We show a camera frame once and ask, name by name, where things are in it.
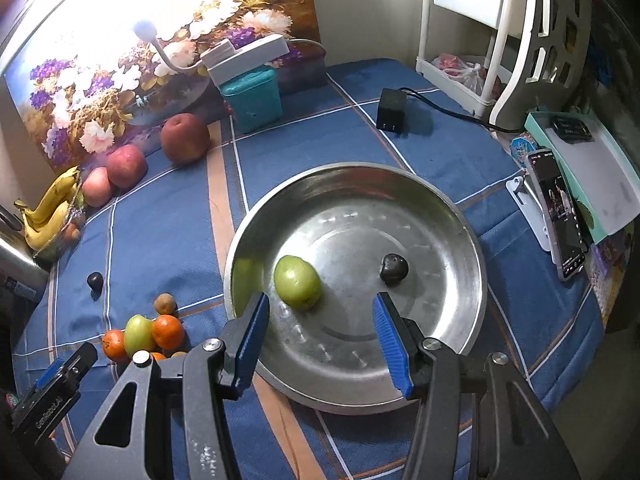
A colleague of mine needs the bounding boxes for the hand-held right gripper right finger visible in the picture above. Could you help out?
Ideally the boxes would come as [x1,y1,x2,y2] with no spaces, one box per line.
[372,292,581,480]

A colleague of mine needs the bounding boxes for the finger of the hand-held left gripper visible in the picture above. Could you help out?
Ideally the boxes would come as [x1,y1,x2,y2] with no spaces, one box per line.
[32,342,99,397]

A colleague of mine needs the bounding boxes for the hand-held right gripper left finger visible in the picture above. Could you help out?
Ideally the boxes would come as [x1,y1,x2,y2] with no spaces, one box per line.
[70,291,271,480]

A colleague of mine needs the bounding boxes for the green jujube fruit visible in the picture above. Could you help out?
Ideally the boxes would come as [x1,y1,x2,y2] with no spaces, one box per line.
[123,314,160,356]
[273,255,322,310]

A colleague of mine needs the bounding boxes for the round steel bowl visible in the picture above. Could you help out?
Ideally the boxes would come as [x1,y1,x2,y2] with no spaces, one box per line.
[223,161,488,415]

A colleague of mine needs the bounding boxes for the steel thermos kettle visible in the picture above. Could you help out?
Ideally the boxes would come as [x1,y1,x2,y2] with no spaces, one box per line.
[0,205,51,306]

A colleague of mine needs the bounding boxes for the blue plaid tablecloth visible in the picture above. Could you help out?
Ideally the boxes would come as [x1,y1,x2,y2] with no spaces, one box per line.
[12,57,606,480]

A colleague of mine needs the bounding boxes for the yellow banana bunch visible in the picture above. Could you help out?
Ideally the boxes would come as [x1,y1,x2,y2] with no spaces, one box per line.
[14,166,83,251]

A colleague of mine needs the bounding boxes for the pale red apple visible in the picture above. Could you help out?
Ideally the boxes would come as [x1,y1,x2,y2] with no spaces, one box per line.
[81,166,115,208]

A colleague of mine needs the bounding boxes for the white phone stand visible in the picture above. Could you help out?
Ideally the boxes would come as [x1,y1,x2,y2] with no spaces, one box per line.
[505,176,556,251]

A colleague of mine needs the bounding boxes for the smartphone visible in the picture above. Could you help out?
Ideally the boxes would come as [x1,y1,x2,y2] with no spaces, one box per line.
[527,149,587,281]

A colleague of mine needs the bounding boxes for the dark red apple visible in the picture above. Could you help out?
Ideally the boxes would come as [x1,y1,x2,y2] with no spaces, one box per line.
[160,113,212,165]

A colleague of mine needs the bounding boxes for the blue round snack packet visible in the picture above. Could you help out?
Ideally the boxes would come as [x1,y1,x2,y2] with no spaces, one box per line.
[507,131,538,167]

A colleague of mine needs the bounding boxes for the purple printed packet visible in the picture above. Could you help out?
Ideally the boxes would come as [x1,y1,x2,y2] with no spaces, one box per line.
[587,227,632,292]

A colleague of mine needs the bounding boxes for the black power adapter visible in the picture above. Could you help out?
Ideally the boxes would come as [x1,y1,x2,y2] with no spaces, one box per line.
[376,87,408,135]

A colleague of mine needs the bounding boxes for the teal plastic box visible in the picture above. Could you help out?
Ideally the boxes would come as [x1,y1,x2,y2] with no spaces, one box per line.
[220,66,283,133]

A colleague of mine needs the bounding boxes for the white teal-edged flat box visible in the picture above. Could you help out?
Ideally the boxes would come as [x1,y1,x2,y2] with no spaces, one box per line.
[524,110,640,246]

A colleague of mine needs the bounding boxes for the small black device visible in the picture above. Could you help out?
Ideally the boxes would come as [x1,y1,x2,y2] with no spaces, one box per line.
[547,115,593,142]

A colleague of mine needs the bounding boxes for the plastic bag with red contents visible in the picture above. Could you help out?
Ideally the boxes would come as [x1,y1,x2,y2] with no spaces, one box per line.
[432,54,503,101]

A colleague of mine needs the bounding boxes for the white gooseneck desk lamp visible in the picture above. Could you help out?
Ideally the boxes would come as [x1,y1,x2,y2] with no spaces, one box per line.
[132,19,291,86]

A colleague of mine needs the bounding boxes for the white cutout panel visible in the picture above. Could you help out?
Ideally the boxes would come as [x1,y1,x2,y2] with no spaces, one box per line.
[489,0,593,121]

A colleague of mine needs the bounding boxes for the white plastic shelf rack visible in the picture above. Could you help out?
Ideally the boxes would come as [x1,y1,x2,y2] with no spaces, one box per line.
[415,0,531,118]

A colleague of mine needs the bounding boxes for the black power cable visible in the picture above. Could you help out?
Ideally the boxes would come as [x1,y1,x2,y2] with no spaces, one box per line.
[400,87,523,134]

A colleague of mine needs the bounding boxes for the floral wall poster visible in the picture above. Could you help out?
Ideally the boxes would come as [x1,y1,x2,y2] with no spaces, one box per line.
[2,0,323,168]

